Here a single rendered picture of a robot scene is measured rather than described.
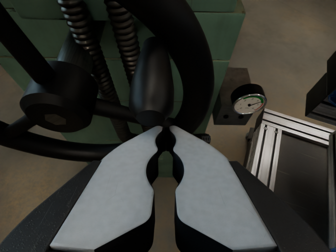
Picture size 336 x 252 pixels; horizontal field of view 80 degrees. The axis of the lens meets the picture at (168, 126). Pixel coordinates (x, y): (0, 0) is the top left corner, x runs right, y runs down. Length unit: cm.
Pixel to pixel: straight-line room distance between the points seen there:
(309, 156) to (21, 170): 131
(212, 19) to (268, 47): 145
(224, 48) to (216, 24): 5
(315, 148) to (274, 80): 63
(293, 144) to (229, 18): 74
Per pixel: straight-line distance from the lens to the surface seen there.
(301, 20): 223
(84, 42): 24
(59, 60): 24
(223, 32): 37
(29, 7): 27
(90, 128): 62
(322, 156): 105
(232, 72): 53
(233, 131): 118
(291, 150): 99
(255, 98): 41
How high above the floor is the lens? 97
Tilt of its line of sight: 58 degrees down
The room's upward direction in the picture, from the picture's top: 2 degrees clockwise
